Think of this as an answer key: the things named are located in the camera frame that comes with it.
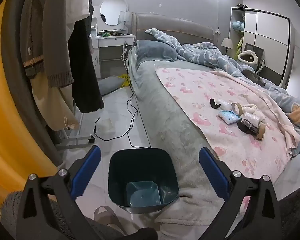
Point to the pile of vanity clutter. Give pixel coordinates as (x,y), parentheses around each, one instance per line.
(110,33)

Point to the pale paper tape roll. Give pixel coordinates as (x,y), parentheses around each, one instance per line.
(238,110)

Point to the beige slipper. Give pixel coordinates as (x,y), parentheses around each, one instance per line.
(107,215)

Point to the flower-shaped pet bed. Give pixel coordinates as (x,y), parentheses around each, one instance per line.
(255,58)

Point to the clear plastic wrapper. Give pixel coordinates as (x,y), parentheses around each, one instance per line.
(223,104)

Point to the dark grey plush object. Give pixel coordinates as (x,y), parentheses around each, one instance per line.
(252,76)

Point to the clear bubble wrap bundle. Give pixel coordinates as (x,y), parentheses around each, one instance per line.
(250,117)

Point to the white shirt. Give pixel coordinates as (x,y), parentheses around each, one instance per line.
(75,5)

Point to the bedside table lamp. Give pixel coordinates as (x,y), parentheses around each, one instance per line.
(226,43)

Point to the yellow plastic bag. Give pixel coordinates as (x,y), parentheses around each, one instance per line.
(125,81)

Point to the green plush toy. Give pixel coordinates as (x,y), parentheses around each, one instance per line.
(240,46)

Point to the black packet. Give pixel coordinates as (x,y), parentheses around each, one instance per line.
(247,128)

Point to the blue-grey pillow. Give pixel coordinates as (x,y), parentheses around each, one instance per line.
(155,51)

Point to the clothes rack base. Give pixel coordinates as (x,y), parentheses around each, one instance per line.
(75,142)

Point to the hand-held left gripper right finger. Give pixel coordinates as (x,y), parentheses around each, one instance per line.
(213,172)

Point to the grey floor cushion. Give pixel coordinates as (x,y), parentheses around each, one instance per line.
(110,83)

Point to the grey upholstered headboard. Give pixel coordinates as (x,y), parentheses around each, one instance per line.
(170,26)

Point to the blue white tissue packet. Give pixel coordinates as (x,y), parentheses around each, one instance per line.
(228,117)

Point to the dark fluffy rug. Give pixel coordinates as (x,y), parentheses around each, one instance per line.
(295,205)

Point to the white wardrobe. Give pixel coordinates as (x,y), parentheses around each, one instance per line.
(267,42)

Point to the black chair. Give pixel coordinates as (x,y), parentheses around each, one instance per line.
(258,51)

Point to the dark teal trash bin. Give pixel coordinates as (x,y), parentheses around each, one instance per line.
(120,175)

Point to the black curved plastic piece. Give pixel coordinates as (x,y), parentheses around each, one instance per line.
(212,104)

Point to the pink printed blanket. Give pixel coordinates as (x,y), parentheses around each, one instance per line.
(202,87)

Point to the grey-green plush bedspread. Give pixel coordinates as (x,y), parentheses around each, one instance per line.
(160,120)

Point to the blue patterned duvet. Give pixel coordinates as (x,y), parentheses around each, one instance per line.
(210,52)

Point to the white vanity table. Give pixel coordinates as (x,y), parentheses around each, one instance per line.
(110,41)

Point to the brown knit cardigan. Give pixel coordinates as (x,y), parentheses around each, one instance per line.
(52,42)

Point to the round wall mirror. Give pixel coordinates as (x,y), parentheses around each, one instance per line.
(112,10)

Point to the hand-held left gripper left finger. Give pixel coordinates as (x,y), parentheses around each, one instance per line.
(88,172)

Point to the brown tape roll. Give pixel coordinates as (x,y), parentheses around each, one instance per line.
(260,132)

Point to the beige coat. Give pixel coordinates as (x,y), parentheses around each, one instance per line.
(52,105)

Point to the grey fluffy cloth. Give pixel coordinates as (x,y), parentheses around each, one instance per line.
(10,210)

